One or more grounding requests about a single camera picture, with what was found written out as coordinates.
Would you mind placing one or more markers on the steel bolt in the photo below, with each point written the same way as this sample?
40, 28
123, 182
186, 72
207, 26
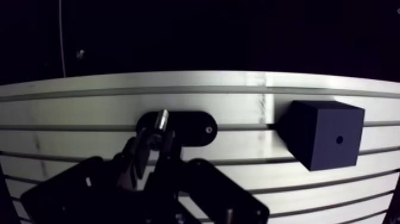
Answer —
162, 119

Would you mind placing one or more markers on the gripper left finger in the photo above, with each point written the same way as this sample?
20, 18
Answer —
78, 187

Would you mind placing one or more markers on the dark blue-grey block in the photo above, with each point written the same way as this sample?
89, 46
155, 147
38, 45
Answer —
322, 134

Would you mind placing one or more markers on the black oval holder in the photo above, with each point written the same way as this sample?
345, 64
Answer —
193, 126

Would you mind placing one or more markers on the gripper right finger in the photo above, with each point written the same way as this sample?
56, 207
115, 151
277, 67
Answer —
212, 190

